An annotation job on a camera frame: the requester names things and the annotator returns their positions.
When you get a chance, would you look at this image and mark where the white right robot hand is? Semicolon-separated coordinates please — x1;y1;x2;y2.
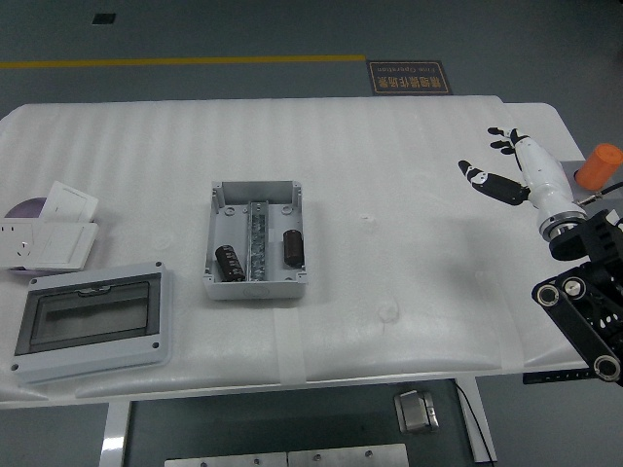
457;125;587;225

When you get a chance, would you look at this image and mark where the black cylindrical battery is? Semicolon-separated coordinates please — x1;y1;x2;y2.
213;244;246;283
282;229;305;269

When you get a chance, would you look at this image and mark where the silver metal floor box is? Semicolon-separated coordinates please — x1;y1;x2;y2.
392;389;442;435

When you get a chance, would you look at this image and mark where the grey open junction box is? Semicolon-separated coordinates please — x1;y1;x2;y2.
202;180;310;302

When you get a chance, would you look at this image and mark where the grey distribution box dark cover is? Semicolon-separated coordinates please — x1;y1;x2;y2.
9;261;175;386

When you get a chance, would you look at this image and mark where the orange cylinder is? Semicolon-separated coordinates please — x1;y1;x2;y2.
575;142;623;187

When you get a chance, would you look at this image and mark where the white tape strip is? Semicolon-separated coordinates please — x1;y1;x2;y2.
498;310;527;377

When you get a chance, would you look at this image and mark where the black floor sign orange text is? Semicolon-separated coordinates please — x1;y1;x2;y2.
365;59;455;97

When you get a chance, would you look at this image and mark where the black table control panel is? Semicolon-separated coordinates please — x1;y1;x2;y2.
523;369;598;385

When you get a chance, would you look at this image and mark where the white foam mat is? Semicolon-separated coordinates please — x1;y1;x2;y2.
0;95;612;403

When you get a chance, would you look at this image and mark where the white table leg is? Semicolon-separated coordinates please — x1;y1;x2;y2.
99;401;132;467
455;377;498;464

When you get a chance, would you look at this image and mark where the grey metal plate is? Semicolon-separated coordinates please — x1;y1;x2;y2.
286;444;410;467
164;451;288;467

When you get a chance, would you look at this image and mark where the dark grey base platform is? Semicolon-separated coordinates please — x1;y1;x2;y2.
121;377;476;467

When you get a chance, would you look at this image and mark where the purple disc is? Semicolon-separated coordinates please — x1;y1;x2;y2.
3;197;49;278

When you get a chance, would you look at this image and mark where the thin black cable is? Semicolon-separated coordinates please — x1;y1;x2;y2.
453;379;493;464

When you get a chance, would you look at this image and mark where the metal mounting rail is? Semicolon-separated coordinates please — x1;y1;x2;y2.
245;199;270;282

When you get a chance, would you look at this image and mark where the white switch panel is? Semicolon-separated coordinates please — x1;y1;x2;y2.
33;221;100;271
39;180;100;224

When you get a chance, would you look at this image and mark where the white wall socket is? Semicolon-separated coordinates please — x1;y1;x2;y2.
0;218;36;269

